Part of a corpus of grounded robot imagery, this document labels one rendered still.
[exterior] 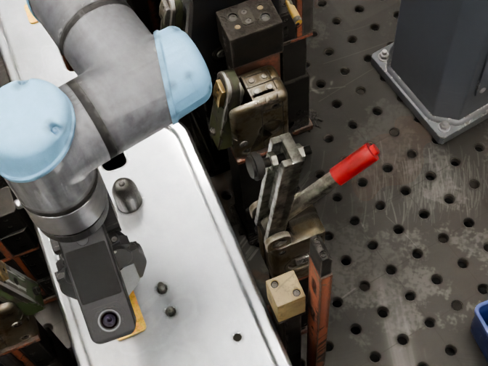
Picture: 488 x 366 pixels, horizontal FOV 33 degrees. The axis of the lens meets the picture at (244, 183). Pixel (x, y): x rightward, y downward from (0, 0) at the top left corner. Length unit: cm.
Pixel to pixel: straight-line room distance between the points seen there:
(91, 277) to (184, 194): 26
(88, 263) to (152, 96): 20
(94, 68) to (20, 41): 51
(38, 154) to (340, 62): 92
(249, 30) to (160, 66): 33
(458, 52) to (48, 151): 76
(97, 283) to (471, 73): 72
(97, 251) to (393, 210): 66
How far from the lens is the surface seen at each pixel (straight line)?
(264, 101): 102
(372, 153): 89
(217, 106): 104
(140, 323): 97
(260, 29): 102
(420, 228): 135
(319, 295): 86
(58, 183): 70
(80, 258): 81
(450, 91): 136
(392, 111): 145
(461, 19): 122
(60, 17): 76
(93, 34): 73
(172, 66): 70
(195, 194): 104
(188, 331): 97
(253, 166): 80
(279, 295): 91
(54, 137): 66
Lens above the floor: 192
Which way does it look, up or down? 62 degrees down
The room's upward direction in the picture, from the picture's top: 7 degrees counter-clockwise
